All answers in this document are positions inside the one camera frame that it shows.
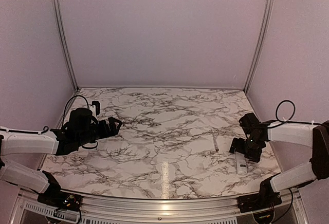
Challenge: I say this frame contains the right camera black cable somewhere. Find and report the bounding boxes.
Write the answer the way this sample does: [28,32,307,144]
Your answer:
[267,100,296,129]

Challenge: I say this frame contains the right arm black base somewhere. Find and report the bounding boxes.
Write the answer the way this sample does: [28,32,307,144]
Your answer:
[237,182,282,213]

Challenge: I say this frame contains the left aluminium frame post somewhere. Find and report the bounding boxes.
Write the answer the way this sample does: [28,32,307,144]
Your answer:
[52,0,79,92]

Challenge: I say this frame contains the left camera black cable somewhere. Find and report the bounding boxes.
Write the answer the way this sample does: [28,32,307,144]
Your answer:
[61,95,90,129]

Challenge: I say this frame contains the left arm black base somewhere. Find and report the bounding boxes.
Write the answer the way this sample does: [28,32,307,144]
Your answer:
[38,189,82,212]

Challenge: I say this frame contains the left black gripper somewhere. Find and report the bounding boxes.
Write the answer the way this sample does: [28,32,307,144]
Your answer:
[76,117,122,147]

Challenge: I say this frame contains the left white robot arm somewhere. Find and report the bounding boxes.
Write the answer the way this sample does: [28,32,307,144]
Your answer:
[1,108,122,206]

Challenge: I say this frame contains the right aluminium frame post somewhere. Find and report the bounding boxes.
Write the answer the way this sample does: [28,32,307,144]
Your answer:
[243,0,274,95]

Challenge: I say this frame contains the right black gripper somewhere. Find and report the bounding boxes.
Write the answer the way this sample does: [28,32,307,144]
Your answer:
[229,136,264,162]

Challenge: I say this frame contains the clear handled screwdriver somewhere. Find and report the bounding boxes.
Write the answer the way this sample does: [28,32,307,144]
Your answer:
[212,134,219,152]

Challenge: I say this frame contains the camera black cable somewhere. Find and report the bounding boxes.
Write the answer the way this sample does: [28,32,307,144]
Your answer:
[267,100,296,129]
[61,95,90,129]

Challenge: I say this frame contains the aluminium frame post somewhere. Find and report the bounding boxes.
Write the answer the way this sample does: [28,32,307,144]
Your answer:
[52,0,79,92]
[243,0,274,95]

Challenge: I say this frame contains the white remote control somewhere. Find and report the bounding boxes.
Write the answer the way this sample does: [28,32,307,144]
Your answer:
[235,152,247,175]

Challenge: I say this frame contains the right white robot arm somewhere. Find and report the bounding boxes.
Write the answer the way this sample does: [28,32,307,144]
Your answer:
[229,113,328,208]

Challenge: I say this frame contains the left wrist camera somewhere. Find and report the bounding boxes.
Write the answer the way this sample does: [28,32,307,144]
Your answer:
[90,101,100,117]

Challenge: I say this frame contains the front aluminium rail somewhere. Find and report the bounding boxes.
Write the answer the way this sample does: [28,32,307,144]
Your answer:
[9,190,309,223]

